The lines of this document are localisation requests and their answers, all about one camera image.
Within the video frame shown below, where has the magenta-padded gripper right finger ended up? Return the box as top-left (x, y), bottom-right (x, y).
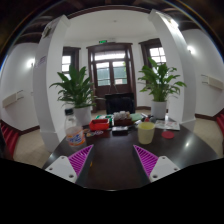
top-left (132, 144), bottom-right (181, 188)

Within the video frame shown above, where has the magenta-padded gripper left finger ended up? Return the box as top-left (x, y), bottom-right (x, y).
top-left (44, 144), bottom-right (95, 188)

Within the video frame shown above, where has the clear orange soda bottle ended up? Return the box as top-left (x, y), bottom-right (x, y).
top-left (63, 108), bottom-right (87, 148)

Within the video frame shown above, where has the flat round red coaster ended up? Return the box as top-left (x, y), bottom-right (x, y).
top-left (161, 130), bottom-right (176, 140)

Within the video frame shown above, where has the pale yellow cup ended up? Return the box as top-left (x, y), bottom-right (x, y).
top-left (137, 121), bottom-right (156, 145)

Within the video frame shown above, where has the printed magazine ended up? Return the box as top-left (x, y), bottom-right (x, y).
top-left (154, 119), bottom-right (181, 131)

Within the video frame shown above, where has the red plastic box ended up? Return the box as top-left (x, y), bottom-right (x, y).
top-left (88, 118), bottom-right (111, 132)

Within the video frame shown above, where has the black flat device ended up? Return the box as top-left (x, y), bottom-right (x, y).
top-left (111, 125), bottom-right (129, 136)

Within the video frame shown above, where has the green packet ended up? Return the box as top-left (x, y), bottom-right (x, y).
top-left (129, 112), bottom-right (144, 122)

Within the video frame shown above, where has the red carpeted staircase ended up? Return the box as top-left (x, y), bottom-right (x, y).
top-left (215, 109), bottom-right (224, 138)
top-left (0, 120), bottom-right (19, 159)

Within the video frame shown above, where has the black chair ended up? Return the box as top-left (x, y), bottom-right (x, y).
top-left (104, 92), bottom-right (137, 116)

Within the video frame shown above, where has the potted plant in white pot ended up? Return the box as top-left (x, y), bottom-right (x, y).
top-left (49, 64), bottom-right (101, 127)
top-left (137, 57), bottom-right (188, 120)

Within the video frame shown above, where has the dark wooden double door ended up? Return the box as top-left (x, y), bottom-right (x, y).
top-left (86, 42), bottom-right (138, 111)

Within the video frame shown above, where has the white wall radiator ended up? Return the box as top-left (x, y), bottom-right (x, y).
top-left (201, 73), bottom-right (224, 90)
top-left (2, 89), bottom-right (25, 108)

